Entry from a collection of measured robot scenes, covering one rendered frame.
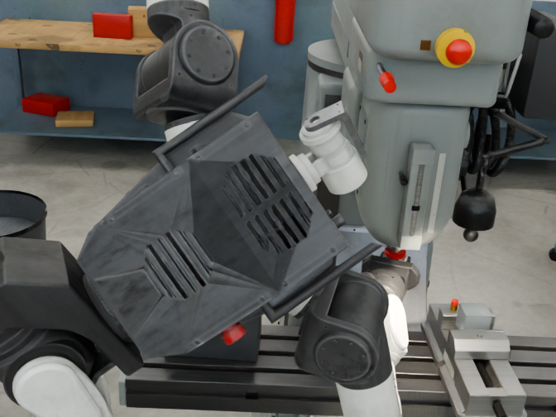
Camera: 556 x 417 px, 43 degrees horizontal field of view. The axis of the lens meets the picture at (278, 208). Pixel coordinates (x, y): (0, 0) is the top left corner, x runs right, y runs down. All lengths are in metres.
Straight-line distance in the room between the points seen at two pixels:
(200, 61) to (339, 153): 0.24
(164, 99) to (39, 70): 5.08
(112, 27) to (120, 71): 0.74
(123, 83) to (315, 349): 5.01
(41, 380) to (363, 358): 0.43
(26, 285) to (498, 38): 0.80
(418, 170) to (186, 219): 0.61
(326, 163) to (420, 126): 0.35
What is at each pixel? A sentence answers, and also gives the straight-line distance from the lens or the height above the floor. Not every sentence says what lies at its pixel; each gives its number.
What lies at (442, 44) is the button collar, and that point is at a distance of 1.17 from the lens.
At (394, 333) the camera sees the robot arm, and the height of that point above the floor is 1.26.
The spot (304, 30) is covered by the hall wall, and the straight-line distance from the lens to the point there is 5.66.
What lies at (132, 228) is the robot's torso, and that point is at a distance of 0.89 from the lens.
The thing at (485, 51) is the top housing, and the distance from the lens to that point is 1.21.
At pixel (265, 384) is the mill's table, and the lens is 1.61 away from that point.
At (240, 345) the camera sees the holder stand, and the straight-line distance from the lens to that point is 1.65.
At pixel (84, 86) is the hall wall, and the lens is 5.97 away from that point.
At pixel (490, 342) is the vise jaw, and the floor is 1.09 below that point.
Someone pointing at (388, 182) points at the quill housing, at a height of 1.46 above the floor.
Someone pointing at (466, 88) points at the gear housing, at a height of 1.67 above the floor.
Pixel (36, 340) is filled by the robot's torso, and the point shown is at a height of 1.42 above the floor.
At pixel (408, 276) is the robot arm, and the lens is 1.51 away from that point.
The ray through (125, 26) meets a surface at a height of 0.97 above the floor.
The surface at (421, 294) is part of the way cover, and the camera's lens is 1.97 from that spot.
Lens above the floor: 2.00
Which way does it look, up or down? 25 degrees down
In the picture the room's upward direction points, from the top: 3 degrees clockwise
